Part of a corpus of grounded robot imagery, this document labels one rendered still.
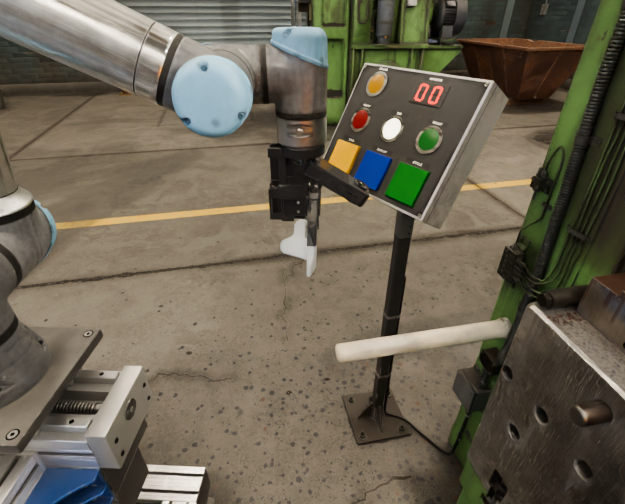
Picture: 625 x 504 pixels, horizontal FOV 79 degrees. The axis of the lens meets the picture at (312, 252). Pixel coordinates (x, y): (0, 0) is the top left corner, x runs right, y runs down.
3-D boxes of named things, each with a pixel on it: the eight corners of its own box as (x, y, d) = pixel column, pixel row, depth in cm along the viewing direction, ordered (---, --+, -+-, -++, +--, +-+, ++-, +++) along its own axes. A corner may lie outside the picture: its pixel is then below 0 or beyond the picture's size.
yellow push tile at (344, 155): (345, 176, 89) (358, 146, 87) (325, 167, 94) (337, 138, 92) (350, 178, 90) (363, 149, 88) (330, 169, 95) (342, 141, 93)
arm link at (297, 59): (265, 26, 53) (325, 26, 53) (269, 108, 59) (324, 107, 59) (264, 28, 46) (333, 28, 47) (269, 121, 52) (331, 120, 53)
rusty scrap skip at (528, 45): (510, 112, 566) (528, 48, 520) (446, 90, 721) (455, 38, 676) (579, 108, 588) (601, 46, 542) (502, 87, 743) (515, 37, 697)
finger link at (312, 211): (306, 247, 63) (307, 196, 64) (316, 247, 63) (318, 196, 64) (304, 245, 58) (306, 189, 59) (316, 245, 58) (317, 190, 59)
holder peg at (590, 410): (579, 432, 48) (588, 419, 47) (564, 413, 50) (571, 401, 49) (607, 426, 49) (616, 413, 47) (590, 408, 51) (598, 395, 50)
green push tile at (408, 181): (410, 207, 75) (428, 171, 74) (383, 194, 80) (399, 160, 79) (415, 209, 76) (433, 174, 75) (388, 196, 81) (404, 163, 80)
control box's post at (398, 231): (372, 422, 143) (414, 130, 84) (369, 413, 146) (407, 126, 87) (382, 420, 143) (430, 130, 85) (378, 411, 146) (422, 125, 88)
